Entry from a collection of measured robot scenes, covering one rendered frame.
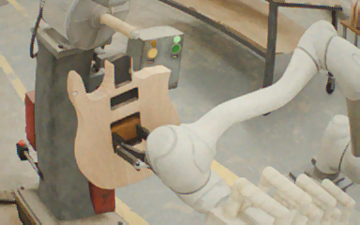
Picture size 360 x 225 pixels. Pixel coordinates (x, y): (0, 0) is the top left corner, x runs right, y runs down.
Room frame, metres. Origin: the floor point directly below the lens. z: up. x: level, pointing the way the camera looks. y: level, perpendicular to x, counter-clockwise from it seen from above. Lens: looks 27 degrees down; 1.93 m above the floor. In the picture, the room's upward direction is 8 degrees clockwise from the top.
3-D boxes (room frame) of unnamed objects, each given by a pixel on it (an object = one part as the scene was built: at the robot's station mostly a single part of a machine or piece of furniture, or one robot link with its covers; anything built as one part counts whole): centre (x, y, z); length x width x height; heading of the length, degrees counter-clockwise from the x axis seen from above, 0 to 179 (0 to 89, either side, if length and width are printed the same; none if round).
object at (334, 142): (1.97, -0.64, 0.87); 0.18 x 0.16 x 0.22; 44
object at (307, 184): (1.22, -0.38, 1.12); 0.20 x 0.03 x 0.03; 38
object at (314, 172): (1.99, -0.63, 0.73); 0.22 x 0.18 x 0.06; 33
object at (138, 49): (2.14, 0.17, 0.99); 0.24 x 0.21 x 0.26; 40
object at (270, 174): (1.12, -0.26, 1.20); 0.20 x 0.03 x 0.03; 38
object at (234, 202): (1.14, -0.14, 1.15); 0.03 x 0.03 x 0.09
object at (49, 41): (2.10, 0.45, 1.11); 0.36 x 0.24 x 0.04; 40
